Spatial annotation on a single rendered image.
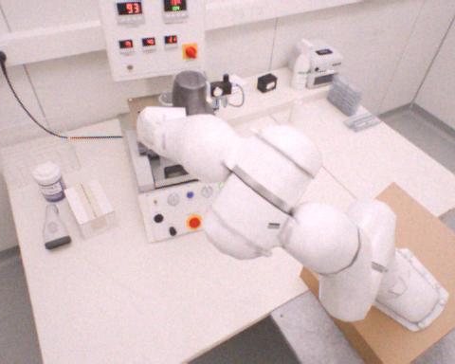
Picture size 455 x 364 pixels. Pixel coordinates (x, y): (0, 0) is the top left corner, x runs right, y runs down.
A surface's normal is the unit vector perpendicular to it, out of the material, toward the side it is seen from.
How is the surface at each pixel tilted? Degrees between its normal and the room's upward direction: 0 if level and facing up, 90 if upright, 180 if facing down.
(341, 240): 56
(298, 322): 0
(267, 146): 35
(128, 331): 0
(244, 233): 65
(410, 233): 40
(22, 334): 0
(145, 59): 90
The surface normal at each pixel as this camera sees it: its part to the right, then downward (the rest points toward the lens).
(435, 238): -0.51, -0.32
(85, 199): 0.07, -0.69
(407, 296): -0.08, 0.15
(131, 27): 0.35, 0.69
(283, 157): -0.02, -0.11
